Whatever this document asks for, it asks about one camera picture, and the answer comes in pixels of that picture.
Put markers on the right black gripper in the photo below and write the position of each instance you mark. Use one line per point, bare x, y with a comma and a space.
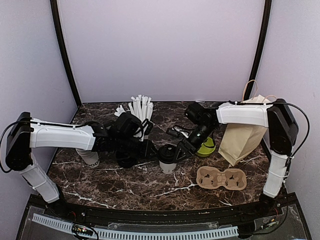
186, 149

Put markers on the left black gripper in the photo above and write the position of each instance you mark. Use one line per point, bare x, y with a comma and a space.
145, 153

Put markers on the black coffee cup lid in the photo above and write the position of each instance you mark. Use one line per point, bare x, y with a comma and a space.
166, 153

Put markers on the white paper coffee cup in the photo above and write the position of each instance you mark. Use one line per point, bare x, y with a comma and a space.
167, 168

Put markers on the stack of black lids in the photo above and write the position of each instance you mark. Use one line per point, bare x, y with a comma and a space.
124, 160

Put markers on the stack of white paper cups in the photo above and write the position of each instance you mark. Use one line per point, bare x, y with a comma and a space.
89, 157

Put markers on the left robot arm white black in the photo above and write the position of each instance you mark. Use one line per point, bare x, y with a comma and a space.
124, 137

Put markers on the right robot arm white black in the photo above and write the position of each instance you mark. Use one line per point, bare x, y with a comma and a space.
275, 116

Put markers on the white cup holding straws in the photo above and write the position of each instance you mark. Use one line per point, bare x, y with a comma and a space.
145, 136

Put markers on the green bowl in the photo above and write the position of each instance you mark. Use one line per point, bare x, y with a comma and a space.
207, 148

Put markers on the cardboard two-cup carrier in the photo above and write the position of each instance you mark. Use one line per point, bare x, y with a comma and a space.
211, 178

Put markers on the bundle of wrapped white straws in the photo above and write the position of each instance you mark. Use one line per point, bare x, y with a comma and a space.
140, 108

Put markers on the brown paper bag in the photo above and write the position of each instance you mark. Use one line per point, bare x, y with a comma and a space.
241, 142

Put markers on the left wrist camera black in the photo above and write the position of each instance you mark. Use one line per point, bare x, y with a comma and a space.
128, 125

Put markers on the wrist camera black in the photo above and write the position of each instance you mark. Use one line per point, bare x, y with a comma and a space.
194, 112
128, 125

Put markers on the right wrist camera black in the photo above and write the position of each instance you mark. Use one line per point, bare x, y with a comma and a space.
194, 112

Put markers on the black front rail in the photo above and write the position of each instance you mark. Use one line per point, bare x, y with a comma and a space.
98, 215

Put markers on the white slotted cable duct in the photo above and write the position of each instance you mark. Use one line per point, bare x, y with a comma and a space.
97, 233

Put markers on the right black frame post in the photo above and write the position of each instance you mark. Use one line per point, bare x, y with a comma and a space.
259, 48

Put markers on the black frame post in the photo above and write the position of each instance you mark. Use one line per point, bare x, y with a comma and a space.
63, 52
259, 48

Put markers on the left black frame post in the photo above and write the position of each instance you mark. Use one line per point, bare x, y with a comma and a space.
63, 52

